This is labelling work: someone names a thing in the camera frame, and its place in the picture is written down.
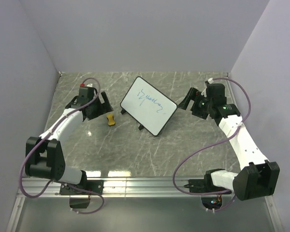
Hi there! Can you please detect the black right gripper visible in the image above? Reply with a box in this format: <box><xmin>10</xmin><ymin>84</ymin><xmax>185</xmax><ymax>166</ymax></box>
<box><xmin>177</xmin><ymin>87</ymin><xmax>213</xmax><ymax>120</ymax></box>

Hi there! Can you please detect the yellow bone-shaped eraser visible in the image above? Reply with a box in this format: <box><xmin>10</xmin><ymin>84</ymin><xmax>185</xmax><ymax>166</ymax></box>
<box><xmin>106</xmin><ymin>114</ymin><xmax>116</xmax><ymax>126</ymax></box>

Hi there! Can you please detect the small black-framed whiteboard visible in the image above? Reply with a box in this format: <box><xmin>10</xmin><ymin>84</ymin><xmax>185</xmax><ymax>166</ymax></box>
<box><xmin>120</xmin><ymin>76</ymin><xmax>178</xmax><ymax>136</ymax></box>

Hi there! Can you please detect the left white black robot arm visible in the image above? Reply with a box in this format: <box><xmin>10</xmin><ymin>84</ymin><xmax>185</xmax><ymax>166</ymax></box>
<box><xmin>22</xmin><ymin>87</ymin><xmax>113</xmax><ymax>194</ymax></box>

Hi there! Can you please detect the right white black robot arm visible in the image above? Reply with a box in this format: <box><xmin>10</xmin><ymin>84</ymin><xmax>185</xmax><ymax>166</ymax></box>
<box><xmin>179</xmin><ymin>84</ymin><xmax>280</xmax><ymax>201</ymax></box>

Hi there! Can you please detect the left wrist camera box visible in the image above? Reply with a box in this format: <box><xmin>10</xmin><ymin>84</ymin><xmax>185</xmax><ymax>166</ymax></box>
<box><xmin>77</xmin><ymin>84</ymin><xmax>98</xmax><ymax>106</ymax></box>

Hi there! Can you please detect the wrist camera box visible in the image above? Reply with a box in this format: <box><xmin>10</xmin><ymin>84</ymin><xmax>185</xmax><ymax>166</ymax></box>
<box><xmin>206</xmin><ymin>83</ymin><xmax>226</xmax><ymax>101</ymax></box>
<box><xmin>77</xmin><ymin>84</ymin><xmax>98</xmax><ymax>106</ymax></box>

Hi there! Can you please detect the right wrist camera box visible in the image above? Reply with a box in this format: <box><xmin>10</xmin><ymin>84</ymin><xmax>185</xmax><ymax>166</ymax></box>
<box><xmin>206</xmin><ymin>83</ymin><xmax>226</xmax><ymax>101</ymax></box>

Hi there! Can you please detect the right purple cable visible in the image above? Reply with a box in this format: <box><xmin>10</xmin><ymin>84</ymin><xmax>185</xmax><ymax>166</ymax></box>
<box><xmin>173</xmin><ymin>77</ymin><xmax>252</xmax><ymax>213</ymax></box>

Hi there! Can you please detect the purple cable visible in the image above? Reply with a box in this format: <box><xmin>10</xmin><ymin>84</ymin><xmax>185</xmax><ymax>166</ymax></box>
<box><xmin>173</xmin><ymin>77</ymin><xmax>252</xmax><ymax>213</ymax></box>
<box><xmin>19</xmin><ymin>77</ymin><xmax>105</xmax><ymax>215</ymax></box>

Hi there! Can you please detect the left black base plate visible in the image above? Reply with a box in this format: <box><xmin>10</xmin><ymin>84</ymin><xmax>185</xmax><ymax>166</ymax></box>
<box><xmin>59</xmin><ymin>180</ymin><xmax>104</xmax><ymax>196</ymax></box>

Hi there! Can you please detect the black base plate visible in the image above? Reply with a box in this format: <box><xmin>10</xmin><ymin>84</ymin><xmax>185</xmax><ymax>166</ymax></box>
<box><xmin>184</xmin><ymin>179</ymin><xmax>231</xmax><ymax>194</ymax></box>
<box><xmin>59</xmin><ymin>180</ymin><xmax>104</xmax><ymax>196</ymax></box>

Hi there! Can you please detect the aluminium mounting rail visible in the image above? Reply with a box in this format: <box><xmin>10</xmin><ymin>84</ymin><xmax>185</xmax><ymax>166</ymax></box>
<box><xmin>16</xmin><ymin>176</ymin><xmax>274</xmax><ymax>198</ymax></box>

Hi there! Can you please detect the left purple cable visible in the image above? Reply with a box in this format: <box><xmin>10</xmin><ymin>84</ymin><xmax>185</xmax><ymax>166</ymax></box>
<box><xmin>19</xmin><ymin>77</ymin><xmax>105</xmax><ymax>215</ymax></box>

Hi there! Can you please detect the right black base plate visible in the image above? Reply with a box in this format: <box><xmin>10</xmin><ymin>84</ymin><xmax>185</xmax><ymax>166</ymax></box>
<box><xmin>184</xmin><ymin>179</ymin><xmax>231</xmax><ymax>194</ymax></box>

